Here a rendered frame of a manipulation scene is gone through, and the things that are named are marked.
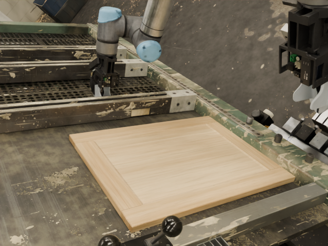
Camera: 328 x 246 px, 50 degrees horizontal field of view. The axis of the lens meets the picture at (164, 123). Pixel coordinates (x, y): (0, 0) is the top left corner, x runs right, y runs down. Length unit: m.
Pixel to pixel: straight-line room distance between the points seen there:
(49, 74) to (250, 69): 1.58
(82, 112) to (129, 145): 0.22
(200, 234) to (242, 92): 1.88
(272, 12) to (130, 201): 2.34
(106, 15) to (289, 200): 0.79
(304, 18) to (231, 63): 2.28
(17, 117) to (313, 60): 0.88
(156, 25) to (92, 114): 0.38
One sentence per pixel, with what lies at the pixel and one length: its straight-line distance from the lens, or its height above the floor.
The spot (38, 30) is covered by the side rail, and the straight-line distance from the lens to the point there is 2.39.
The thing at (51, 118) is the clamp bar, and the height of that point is 1.36.
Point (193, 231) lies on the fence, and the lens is 0.80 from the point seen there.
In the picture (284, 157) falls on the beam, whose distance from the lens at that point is 1.17.
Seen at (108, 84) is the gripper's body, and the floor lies 1.25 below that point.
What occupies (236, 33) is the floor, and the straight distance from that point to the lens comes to 2.98.
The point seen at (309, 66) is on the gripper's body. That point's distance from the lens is 0.57.
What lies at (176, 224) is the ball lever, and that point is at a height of 1.42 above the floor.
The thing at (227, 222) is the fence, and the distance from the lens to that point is 0.85.
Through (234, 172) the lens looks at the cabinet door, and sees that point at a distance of 1.08.
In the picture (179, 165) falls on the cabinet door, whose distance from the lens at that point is 1.04.
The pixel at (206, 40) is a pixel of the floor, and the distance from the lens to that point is 3.12.
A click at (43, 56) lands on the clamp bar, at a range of 1.81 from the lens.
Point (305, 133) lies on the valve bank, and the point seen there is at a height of 0.76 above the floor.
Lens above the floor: 1.93
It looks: 43 degrees down
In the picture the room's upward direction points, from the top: 50 degrees counter-clockwise
